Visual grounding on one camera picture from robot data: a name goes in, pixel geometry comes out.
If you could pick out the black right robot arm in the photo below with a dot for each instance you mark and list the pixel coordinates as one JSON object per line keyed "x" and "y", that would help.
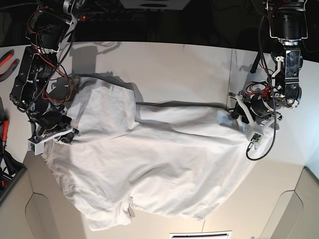
{"x": 47, "y": 29}

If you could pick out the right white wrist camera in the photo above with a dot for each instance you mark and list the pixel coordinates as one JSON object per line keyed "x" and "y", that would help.
{"x": 36, "y": 147}

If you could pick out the white t-shirt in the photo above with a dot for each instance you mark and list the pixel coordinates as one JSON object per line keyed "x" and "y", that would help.
{"x": 168, "y": 161}

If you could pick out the red handled tool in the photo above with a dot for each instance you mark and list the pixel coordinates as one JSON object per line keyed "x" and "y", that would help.
{"x": 4, "y": 125}

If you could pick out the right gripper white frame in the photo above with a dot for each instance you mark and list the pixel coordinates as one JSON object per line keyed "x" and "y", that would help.
{"x": 53, "y": 125}

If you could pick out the orange handled pliers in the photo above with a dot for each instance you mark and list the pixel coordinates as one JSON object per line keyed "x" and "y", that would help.
{"x": 11, "y": 65}

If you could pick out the black bag at left edge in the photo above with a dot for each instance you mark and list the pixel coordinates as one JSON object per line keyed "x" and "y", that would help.
{"x": 12, "y": 167}

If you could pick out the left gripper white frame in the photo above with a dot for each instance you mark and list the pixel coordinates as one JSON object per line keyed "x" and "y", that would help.
{"x": 259, "y": 110}

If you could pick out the white floor vent grille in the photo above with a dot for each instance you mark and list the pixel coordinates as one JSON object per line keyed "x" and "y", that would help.
{"x": 208, "y": 235}

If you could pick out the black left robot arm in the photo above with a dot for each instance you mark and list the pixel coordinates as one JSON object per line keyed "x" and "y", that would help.
{"x": 287, "y": 27}

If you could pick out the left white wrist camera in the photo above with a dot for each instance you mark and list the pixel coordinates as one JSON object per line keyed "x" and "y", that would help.
{"x": 257, "y": 139}

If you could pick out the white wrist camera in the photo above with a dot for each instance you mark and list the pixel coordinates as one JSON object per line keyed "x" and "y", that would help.
{"x": 257, "y": 139}
{"x": 36, "y": 147}

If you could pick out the white power strip red switch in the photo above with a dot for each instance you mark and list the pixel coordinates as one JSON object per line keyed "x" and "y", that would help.
{"x": 102, "y": 16}

